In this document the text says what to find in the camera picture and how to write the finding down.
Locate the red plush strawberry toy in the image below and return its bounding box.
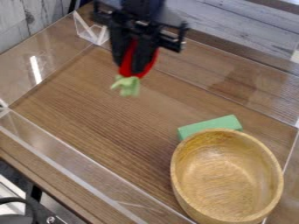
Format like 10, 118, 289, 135
110, 40, 158, 97

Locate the black cable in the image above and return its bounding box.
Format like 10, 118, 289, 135
0, 197, 39, 224

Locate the black metal table frame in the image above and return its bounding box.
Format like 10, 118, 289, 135
22, 183, 79, 224

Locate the clear acrylic tray wall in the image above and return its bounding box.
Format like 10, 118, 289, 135
0, 105, 193, 224

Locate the green foam block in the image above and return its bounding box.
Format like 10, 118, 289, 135
177, 115, 242, 141

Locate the clear acrylic corner bracket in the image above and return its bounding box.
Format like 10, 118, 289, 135
71, 11, 109, 46

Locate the wooden oval bowl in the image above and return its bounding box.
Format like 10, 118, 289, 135
170, 129, 284, 224

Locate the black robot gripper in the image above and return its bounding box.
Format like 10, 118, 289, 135
91, 0, 188, 75

